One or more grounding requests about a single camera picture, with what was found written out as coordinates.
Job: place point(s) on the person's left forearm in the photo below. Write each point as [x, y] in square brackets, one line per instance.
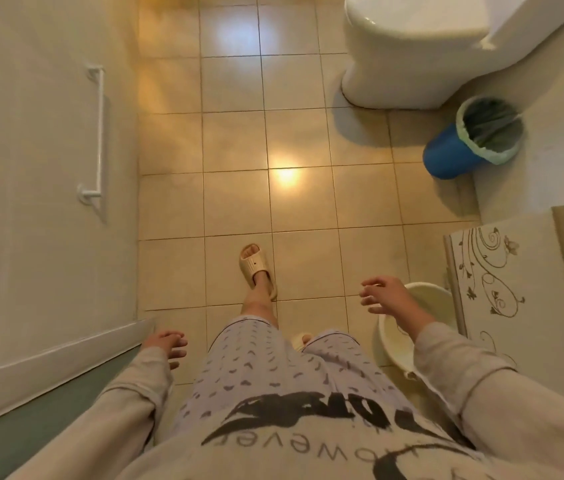
[134, 389]

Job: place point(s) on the person's right forearm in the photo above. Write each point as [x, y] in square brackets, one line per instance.
[454, 364]

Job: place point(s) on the white plastic basin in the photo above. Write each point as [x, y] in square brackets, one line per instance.
[404, 339]

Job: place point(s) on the person's left hand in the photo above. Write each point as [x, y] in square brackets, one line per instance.
[161, 344]

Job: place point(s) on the beige sweater with black print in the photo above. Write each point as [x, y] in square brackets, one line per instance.
[312, 444]

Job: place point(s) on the person's right fingers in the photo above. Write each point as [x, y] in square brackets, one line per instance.
[378, 293]

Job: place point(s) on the heart print shorts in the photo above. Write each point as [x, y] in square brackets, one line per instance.
[262, 374]

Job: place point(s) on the blue trash bin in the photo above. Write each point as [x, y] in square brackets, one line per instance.
[444, 157]

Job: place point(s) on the person's left leg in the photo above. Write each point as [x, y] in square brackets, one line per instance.
[260, 302]

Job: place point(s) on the white door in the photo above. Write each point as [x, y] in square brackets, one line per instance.
[37, 194]

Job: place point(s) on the person's right hand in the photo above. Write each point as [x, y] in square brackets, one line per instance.
[398, 300]

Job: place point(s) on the green bin liner bag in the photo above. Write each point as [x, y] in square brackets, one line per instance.
[492, 129]

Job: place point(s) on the white wall grab bar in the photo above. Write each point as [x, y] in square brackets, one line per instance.
[96, 134]

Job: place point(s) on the floral print cabinet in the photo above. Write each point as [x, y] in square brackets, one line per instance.
[517, 294]

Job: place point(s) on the person's left fingers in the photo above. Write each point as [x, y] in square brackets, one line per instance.
[176, 346]

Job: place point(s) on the white toilet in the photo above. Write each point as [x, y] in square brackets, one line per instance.
[412, 42]

